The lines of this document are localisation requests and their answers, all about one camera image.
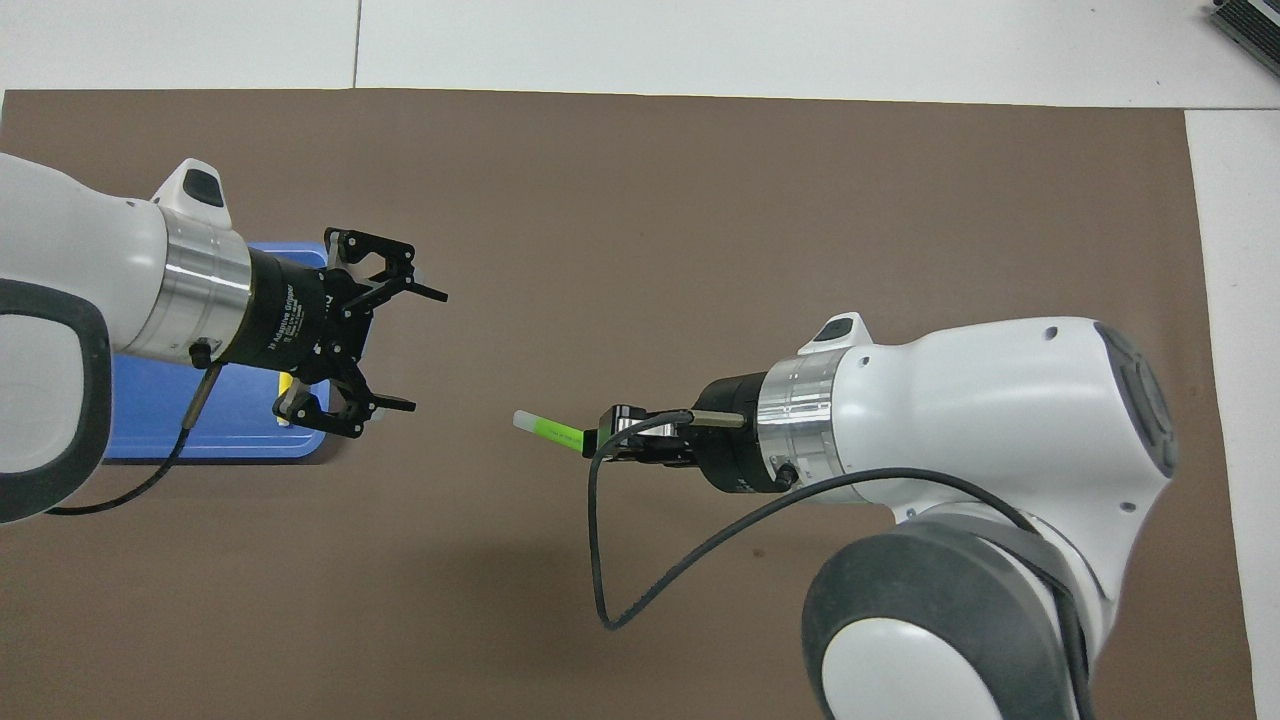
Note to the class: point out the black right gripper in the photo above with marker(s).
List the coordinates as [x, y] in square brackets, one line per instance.
[730, 455]

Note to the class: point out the blue plastic tray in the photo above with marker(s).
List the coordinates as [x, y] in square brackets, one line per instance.
[230, 420]

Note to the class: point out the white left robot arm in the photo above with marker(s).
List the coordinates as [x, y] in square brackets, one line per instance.
[70, 240]

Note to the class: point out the brown table mat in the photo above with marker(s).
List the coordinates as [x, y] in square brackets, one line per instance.
[650, 200]

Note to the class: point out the grey ribbed device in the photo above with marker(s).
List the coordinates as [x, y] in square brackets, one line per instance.
[1250, 20]

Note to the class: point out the green highlighter pen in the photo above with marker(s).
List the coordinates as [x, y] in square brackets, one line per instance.
[555, 432]

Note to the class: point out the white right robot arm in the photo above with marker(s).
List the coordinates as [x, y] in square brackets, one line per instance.
[1000, 420]

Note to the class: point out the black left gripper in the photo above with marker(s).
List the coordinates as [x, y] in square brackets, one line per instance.
[290, 320]

